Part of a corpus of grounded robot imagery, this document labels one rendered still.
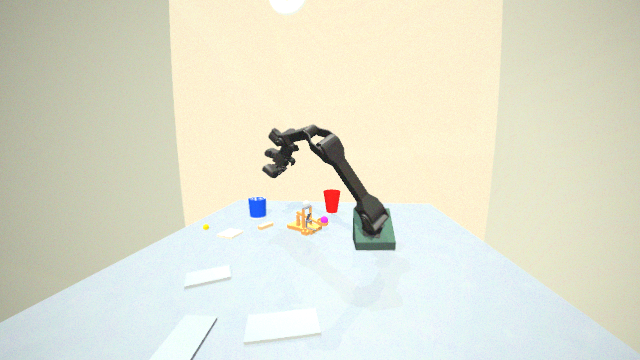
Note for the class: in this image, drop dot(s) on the tan flat bar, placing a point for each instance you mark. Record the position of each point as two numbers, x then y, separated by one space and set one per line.
265 226

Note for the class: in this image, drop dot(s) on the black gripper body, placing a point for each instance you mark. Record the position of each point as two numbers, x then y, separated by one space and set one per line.
280 163

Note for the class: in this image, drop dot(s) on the blue cup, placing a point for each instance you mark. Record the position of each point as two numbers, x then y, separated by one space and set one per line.
257 208

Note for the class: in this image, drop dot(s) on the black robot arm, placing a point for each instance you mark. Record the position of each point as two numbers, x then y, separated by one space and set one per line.
331 151

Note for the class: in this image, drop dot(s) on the white flat rectangular slab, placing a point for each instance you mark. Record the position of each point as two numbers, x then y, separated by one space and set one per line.
208 276

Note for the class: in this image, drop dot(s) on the white flat block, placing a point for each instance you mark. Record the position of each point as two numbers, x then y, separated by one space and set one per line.
230 233

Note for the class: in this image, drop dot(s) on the white flat rectangular plate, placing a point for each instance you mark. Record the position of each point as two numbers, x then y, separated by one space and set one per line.
285 325
186 339

